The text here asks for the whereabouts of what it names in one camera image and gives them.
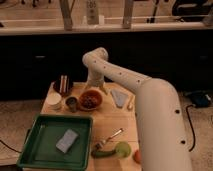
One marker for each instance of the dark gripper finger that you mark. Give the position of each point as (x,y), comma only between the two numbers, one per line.
(87,87)
(103,89)

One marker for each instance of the silver fork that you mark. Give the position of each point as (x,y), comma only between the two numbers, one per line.
(101,143)

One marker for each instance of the white cup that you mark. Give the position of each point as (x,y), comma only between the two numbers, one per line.
(54,100)

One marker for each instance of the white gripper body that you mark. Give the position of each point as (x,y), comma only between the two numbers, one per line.
(95,79)

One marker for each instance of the green plastic tray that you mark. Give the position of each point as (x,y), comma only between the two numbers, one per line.
(40,151)

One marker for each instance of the yellow banana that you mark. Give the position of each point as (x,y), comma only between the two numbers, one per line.
(130,103)

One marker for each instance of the green pear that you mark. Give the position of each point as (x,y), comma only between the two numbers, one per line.
(123,149)

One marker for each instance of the grey blue sponge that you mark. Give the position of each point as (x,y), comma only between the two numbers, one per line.
(66,141)

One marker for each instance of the light blue cloth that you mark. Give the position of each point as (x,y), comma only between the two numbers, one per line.
(119,98)

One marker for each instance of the green cucumber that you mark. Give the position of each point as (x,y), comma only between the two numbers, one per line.
(102,154)

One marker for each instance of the dark purple grapes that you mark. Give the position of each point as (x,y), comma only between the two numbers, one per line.
(89,102)

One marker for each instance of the dark plate with cake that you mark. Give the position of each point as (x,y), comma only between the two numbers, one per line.
(63,85)

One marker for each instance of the red bowl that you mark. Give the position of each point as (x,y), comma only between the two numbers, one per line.
(90,93)

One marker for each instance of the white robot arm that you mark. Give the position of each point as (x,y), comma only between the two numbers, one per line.
(160,125)

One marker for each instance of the red orange fruit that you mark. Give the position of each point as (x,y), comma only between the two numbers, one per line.
(137,157)

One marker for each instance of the small dark metal cup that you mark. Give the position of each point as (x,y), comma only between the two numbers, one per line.
(71,103)

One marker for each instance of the blue black device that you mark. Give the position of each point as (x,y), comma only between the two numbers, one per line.
(201,100)

